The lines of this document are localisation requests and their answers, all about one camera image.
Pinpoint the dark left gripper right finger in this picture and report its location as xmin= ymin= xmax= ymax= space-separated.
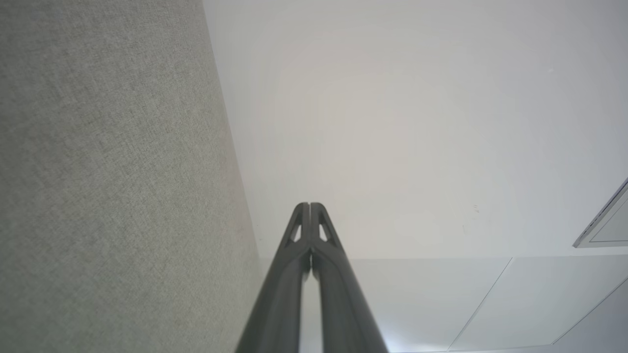
xmin=310 ymin=202 xmax=389 ymax=353

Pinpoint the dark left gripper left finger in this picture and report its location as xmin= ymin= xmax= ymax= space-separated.
xmin=235 ymin=202 xmax=312 ymax=353

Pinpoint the grey framed panel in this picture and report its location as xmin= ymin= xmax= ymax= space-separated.
xmin=573 ymin=177 xmax=628 ymax=249

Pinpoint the grey fabric sofa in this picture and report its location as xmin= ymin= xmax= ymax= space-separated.
xmin=0 ymin=0 xmax=263 ymax=353

